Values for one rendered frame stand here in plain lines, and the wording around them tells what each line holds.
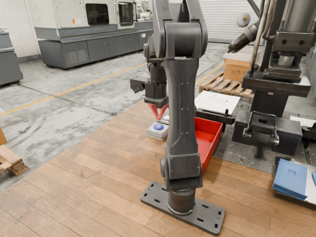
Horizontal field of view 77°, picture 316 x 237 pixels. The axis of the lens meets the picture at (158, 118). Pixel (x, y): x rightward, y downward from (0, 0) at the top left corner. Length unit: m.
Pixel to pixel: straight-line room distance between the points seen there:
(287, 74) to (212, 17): 9.71
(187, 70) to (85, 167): 0.44
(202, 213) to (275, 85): 0.42
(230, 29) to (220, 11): 0.86
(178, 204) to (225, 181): 0.19
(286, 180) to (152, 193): 0.36
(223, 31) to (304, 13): 9.55
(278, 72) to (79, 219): 0.65
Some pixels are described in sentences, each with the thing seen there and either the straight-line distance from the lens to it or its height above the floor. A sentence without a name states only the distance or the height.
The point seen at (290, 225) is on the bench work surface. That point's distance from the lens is 0.59.
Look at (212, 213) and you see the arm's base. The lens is 0.53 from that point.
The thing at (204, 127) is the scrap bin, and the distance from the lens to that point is 0.80.
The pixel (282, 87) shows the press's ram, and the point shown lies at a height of 1.13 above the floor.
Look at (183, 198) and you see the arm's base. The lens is 0.47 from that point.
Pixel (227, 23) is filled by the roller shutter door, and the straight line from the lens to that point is 10.15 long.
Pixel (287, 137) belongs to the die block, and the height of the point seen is 0.97.
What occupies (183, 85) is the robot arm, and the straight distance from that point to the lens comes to 0.39.
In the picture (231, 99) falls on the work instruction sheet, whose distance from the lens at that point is 1.16.
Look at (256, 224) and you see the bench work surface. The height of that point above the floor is 0.90.
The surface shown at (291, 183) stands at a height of 0.92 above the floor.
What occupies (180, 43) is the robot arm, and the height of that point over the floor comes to 1.27.
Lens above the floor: 1.33
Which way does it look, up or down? 28 degrees down
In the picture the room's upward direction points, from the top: straight up
